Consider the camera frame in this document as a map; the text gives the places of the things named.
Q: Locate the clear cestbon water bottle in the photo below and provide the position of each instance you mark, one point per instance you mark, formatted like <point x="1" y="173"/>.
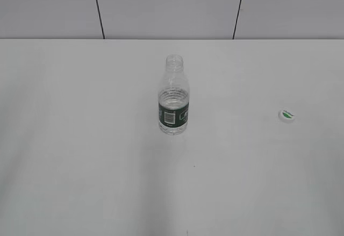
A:
<point x="173" y="97"/>

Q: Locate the white green bottle cap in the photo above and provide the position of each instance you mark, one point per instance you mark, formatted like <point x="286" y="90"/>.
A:
<point x="286" y="116"/>

